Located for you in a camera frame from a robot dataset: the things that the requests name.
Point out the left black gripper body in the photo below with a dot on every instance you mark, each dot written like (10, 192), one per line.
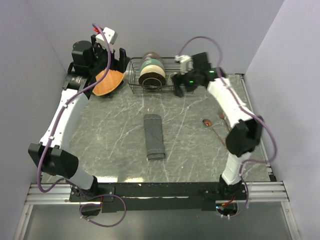
(101, 56)

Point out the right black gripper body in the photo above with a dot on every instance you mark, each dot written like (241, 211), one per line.
(189, 80)

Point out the copper fork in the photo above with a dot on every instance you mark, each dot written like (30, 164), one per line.
(222, 117)

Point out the copper spoon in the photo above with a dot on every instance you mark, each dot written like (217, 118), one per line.
(209, 124)

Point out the grey cloth napkin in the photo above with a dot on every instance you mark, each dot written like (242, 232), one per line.
(154, 141)

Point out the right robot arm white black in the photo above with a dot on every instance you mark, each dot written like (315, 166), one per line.
(245, 129)

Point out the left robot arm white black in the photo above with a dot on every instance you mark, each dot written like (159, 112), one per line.
(90, 62)

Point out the striped grey ceramic cup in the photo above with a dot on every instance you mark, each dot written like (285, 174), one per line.
(169, 80)

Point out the woven orange wicker tray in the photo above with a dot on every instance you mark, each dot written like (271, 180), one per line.
(110, 82)

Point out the brown dark bowl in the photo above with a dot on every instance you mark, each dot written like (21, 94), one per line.
(151, 83)

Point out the green plate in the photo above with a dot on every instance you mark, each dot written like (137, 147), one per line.
(152, 61)

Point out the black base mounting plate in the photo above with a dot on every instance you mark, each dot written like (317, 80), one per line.
(148, 196)

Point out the black wire dish rack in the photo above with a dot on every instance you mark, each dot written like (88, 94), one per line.
(133, 72)

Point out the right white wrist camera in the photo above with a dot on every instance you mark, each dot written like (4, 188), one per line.
(185, 63)

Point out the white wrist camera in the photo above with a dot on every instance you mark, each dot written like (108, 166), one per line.
(110, 36)
(185, 63)

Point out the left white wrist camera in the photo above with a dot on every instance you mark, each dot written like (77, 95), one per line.
(110, 36)

